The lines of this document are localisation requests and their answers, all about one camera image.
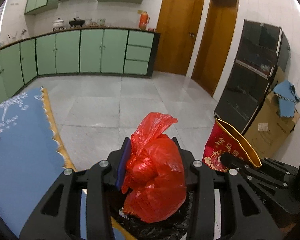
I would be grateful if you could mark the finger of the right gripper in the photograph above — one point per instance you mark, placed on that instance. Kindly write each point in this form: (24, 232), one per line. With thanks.
(230, 161)

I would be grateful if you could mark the white cooking pot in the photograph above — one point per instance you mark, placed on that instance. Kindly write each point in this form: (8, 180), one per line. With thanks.
(58, 24)

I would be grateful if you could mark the large cardboard box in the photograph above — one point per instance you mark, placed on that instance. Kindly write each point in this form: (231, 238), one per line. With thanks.
(269, 130)

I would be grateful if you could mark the green lower kitchen cabinets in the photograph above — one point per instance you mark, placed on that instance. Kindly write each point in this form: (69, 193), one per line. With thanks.
(93, 51)

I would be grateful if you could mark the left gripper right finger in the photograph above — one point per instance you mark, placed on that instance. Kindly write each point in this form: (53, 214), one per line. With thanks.
(187, 159)

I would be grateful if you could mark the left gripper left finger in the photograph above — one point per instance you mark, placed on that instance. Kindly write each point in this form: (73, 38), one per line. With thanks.
(117, 160)

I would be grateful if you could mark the left wooden door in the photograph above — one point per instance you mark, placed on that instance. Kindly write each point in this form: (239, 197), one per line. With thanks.
(178, 25)

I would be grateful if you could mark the wooden door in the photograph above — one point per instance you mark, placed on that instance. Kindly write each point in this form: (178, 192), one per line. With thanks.
(178, 25)
(215, 44)

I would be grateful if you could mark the black trash bin with bag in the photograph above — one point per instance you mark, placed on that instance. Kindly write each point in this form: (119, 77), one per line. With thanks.
(175, 227)

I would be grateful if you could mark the red gold paper bag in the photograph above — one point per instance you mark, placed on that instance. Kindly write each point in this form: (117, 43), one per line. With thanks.
(224, 138)

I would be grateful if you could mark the blue cloth on box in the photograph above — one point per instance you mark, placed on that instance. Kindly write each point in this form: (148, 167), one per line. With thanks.
(287, 98)

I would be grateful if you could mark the orange thermos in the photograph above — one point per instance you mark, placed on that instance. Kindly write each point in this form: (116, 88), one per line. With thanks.
(144, 20)

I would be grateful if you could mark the right wooden door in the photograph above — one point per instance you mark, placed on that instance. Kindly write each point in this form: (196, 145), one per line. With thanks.
(215, 44)

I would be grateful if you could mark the black wok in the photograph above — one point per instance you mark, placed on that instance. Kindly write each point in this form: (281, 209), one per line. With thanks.
(76, 22)

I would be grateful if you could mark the black glass cabinet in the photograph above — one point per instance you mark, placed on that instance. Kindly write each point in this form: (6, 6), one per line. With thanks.
(263, 49)

